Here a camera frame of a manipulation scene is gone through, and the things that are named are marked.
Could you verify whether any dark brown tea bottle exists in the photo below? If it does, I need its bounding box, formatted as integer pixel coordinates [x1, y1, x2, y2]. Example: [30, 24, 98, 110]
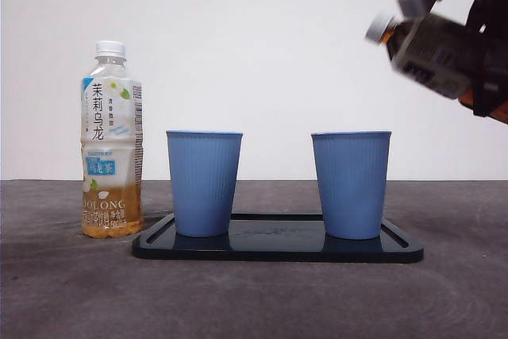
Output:
[364, 12, 508, 125]

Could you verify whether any blue ribbed cup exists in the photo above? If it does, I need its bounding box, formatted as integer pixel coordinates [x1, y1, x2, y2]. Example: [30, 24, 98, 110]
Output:
[310, 129, 393, 241]
[165, 129, 244, 237]

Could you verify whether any dark rectangular tray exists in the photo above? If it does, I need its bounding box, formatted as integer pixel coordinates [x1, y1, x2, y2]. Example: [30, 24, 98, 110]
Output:
[131, 213, 425, 264]

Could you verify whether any pale jasmine oolong tea bottle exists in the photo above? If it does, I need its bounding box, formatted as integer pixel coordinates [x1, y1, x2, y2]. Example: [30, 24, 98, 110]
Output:
[80, 40, 144, 239]

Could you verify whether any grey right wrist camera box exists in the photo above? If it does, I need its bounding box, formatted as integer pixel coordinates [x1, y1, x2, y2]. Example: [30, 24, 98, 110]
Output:
[395, 0, 433, 18]

